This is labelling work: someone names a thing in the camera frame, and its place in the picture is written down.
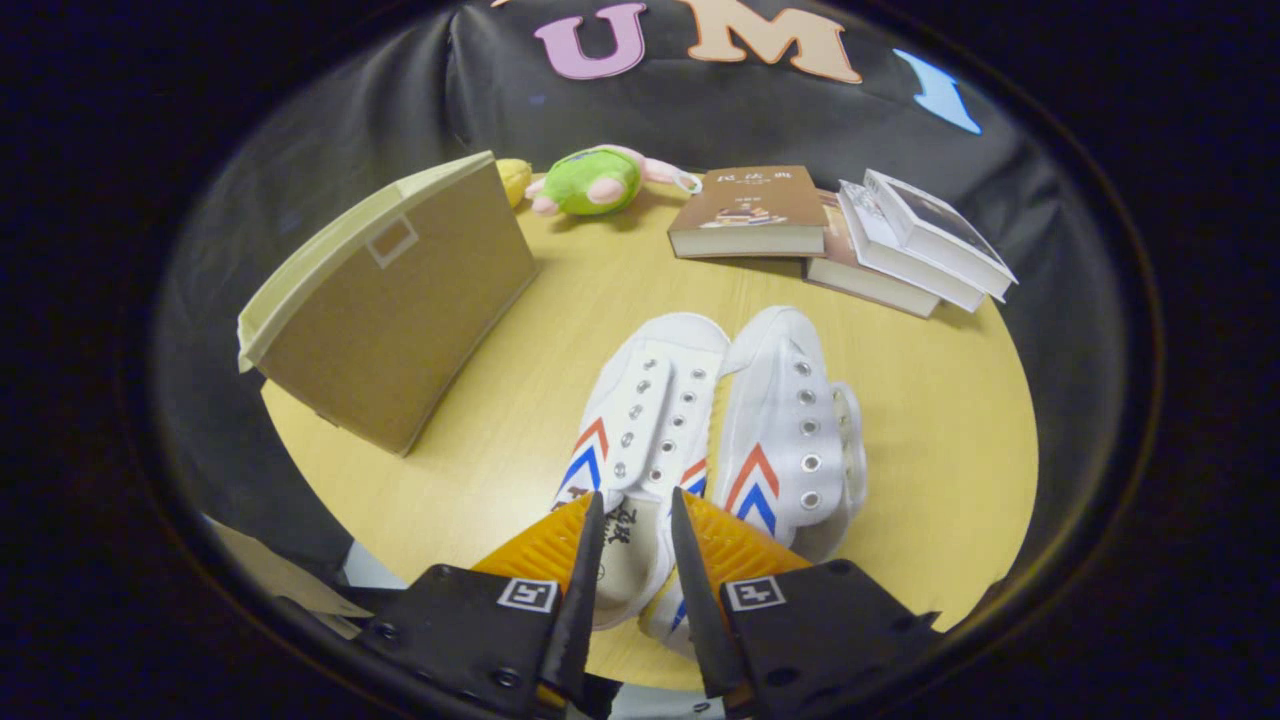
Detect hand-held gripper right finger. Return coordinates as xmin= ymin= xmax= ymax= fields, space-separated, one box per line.
xmin=668 ymin=487 xmax=941 ymax=717

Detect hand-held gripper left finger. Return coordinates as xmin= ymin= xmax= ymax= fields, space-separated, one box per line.
xmin=350 ymin=490 xmax=608 ymax=717

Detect white canvas shoe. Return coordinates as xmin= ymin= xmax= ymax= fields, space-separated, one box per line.
xmin=550 ymin=312 xmax=731 ymax=631
xmin=640 ymin=305 xmax=869 ymax=651

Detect beige fabric storage box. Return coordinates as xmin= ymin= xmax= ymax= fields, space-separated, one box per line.
xmin=237 ymin=150 xmax=541 ymax=458

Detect thick brown book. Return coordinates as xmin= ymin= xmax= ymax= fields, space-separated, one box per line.
xmin=805 ymin=190 xmax=941 ymax=319

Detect brown cover book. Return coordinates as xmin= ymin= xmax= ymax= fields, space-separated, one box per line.
xmin=667 ymin=165 xmax=829 ymax=259

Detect green and pink plush toy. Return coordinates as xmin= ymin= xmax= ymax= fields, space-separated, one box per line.
xmin=525 ymin=145 xmax=704 ymax=218

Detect yellow plush toy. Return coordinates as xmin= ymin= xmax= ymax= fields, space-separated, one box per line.
xmin=497 ymin=158 xmax=534 ymax=209

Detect white book dark cover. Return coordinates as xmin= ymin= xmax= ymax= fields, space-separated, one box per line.
xmin=863 ymin=168 xmax=1019 ymax=303

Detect black backdrop cloth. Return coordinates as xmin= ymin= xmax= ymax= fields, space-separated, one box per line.
xmin=150 ymin=0 xmax=1131 ymax=601

